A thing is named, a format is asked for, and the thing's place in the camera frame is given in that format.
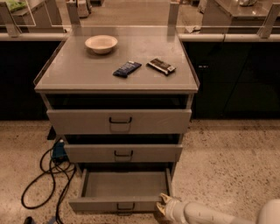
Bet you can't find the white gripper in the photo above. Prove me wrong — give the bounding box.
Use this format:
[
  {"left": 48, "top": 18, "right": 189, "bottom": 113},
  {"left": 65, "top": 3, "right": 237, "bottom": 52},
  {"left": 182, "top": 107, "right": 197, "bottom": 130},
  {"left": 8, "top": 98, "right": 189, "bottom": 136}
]
[{"left": 156, "top": 193, "right": 186, "bottom": 224}]

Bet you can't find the grey bottom drawer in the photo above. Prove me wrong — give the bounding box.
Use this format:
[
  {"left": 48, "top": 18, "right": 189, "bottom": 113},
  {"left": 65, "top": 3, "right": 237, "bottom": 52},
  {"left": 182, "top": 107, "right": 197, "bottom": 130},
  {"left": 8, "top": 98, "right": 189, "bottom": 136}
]
[{"left": 69, "top": 168, "right": 172, "bottom": 214}]

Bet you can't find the grey drawer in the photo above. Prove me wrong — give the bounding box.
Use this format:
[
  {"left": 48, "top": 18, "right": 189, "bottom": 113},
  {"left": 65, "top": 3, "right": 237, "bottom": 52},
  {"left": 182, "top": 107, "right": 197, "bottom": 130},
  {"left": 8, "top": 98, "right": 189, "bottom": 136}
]
[
  {"left": 47, "top": 109, "right": 192, "bottom": 135},
  {"left": 69, "top": 168, "right": 172, "bottom": 214},
  {"left": 65, "top": 144, "right": 183, "bottom": 163}
]

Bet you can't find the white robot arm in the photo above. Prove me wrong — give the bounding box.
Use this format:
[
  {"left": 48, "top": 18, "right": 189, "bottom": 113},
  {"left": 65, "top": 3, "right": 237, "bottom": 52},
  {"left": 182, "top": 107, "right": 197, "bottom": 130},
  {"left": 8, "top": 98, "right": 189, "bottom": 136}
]
[{"left": 157, "top": 193, "right": 280, "bottom": 224}]

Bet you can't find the grey top drawer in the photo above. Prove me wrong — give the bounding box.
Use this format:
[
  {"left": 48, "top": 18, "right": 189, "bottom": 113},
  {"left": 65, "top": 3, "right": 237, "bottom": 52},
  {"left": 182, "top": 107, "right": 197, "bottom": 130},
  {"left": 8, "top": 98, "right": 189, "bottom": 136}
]
[{"left": 47, "top": 109, "right": 192, "bottom": 135}]

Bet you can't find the grey middle drawer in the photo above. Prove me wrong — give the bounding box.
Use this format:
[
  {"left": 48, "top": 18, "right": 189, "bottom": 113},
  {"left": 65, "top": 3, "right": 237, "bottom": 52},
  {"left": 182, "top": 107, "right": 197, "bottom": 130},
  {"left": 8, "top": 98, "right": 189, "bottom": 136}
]
[{"left": 65, "top": 144, "right": 183, "bottom": 163}]

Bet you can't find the grey drawer cabinet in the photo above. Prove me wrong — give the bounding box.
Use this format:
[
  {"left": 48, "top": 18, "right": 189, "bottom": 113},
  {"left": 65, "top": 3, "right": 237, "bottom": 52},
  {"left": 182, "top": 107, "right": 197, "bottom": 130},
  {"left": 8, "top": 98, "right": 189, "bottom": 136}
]
[{"left": 35, "top": 26, "right": 199, "bottom": 172}]

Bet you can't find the blue power box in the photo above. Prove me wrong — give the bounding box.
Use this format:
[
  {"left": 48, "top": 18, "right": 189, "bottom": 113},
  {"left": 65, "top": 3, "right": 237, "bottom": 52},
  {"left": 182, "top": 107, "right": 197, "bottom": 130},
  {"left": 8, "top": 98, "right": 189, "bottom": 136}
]
[{"left": 52, "top": 139, "right": 67, "bottom": 161}]

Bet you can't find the black snack bar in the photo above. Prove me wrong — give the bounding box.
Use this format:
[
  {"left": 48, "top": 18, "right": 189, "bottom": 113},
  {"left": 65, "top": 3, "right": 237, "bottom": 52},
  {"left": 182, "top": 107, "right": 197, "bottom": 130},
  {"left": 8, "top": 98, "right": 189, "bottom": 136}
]
[{"left": 146, "top": 58, "right": 176, "bottom": 76}]

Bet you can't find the blue snack bar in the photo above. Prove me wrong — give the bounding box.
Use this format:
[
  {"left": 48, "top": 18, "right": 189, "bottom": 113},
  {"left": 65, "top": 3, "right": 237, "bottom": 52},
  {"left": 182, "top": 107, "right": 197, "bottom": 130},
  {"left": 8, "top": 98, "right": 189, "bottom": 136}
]
[{"left": 113, "top": 61, "right": 142, "bottom": 78}]

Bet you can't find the white bowl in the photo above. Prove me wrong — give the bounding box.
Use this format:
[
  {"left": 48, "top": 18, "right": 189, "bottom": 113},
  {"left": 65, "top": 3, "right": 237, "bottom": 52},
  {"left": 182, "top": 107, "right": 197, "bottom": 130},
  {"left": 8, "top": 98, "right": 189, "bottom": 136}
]
[{"left": 85, "top": 35, "right": 118, "bottom": 54}]

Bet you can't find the background steel table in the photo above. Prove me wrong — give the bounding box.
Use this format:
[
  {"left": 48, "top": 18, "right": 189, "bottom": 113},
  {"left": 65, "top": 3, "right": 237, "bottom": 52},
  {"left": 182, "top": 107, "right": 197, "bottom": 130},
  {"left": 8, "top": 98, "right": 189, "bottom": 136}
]
[{"left": 200, "top": 0, "right": 280, "bottom": 34}]

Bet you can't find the green bag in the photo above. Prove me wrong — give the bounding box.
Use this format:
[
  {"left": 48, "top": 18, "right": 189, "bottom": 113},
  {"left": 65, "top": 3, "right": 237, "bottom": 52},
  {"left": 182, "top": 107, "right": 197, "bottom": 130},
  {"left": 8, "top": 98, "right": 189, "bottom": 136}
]
[{"left": 4, "top": 0, "right": 26, "bottom": 12}]

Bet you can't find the black floor cable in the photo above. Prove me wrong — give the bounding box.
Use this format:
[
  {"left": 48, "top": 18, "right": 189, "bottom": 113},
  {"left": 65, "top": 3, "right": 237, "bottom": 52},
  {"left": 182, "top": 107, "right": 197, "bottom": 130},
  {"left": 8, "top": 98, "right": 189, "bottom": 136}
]
[{"left": 20, "top": 142, "right": 77, "bottom": 224}]

